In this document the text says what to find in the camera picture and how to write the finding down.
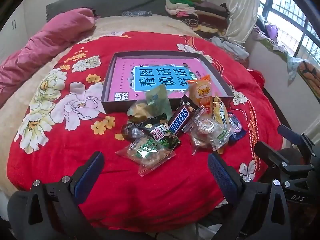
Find blue Oreo pack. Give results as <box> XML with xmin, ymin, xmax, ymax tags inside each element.
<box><xmin>228</xmin><ymin>112</ymin><xmax>247</xmax><ymax>144</ymax></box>

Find yellow Alpenliebe candy pack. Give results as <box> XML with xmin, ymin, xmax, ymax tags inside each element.
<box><xmin>213</xmin><ymin>96</ymin><xmax>231</xmax><ymax>154</ymax></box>

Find clear walnut date pack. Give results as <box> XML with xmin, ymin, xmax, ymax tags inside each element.
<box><xmin>182</xmin><ymin>106</ymin><xmax>231</xmax><ymax>155</ymax></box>

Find orange rice cracker pack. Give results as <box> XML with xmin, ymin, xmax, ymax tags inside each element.
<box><xmin>187</xmin><ymin>75</ymin><xmax>213</xmax><ymax>117</ymax></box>

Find Snickers bar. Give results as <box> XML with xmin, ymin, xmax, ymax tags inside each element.
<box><xmin>169</xmin><ymin>95</ymin><xmax>199</xmax><ymax>135</ymax></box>

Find clear crispy cake pack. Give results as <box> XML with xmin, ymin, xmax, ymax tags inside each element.
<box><xmin>116</xmin><ymin>135</ymin><xmax>175</xmax><ymax>177</ymax></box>

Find small dark chocolate pack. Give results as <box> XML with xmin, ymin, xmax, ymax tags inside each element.
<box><xmin>121</xmin><ymin>122</ymin><xmax>144</xmax><ymax>141</ymax></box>

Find green pea snack pack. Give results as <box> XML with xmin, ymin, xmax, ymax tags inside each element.
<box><xmin>138</xmin><ymin>113</ymin><xmax>180</xmax><ymax>150</ymax></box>

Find green pale pastry pack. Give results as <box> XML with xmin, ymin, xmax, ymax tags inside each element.
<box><xmin>127</xmin><ymin>84</ymin><xmax>173</xmax><ymax>123</ymax></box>

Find red plastic bag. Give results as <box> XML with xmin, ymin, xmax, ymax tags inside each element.
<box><xmin>247</xmin><ymin>68</ymin><xmax>265</xmax><ymax>89</ymax></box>

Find red floral blanket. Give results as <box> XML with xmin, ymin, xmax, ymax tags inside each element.
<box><xmin>7</xmin><ymin>31</ymin><xmax>283</xmax><ymax>232</ymax></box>

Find grey clothes pile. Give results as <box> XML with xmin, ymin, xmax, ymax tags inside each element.
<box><xmin>210</xmin><ymin>36</ymin><xmax>249</xmax><ymax>68</ymax></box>

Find window with bars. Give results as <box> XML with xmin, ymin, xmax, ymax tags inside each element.
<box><xmin>258</xmin><ymin>0</ymin><xmax>319</xmax><ymax>65</ymax></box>

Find clothes on window sill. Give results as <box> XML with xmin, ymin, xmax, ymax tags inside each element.
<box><xmin>253</xmin><ymin>16</ymin><xmax>319</xmax><ymax>99</ymax></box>

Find folded clothes stack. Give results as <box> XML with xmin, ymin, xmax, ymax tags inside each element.
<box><xmin>165</xmin><ymin>0</ymin><xmax>230</xmax><ymax>40</ymax></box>

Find cream satin curtain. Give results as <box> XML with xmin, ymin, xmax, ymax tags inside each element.
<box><xmin>226</xmin><ymin>0</ymin><xmax>259</xmax><ymax>44</ymax></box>

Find pink Chinese workbook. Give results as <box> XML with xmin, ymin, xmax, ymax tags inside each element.
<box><xmin>105</xmin><ymin>56</ymin><xmax>229</xmax><ymax>102</ymax></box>

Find dark shallow box tray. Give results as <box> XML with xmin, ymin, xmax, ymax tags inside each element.
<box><xmin>101</xmin><ymin>50</ymin><xmax>234</xmax><ymax>113</ymax></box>

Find pink quilt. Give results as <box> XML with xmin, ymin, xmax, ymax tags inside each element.
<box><xmin>1</xmin><ymin>8</ymin><xmax>95</xmax><ymax>106</ymax></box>

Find white wardrobe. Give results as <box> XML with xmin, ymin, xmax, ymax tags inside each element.
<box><xmin>0</xmin><ymin>3</ymin><xmax>28</xmax><ymax>62</ymax></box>

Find patterned small pillow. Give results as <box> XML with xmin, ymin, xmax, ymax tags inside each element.
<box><xmin>121</xmin><ymin>10</ymin><xmax>153</xmax><ymax>17</ymax></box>

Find grey headboard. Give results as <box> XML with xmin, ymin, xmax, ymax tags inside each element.
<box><xmin>46</xmin><ymin>0</ymin><xmax>167</xmax><ymax>21</ymax></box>

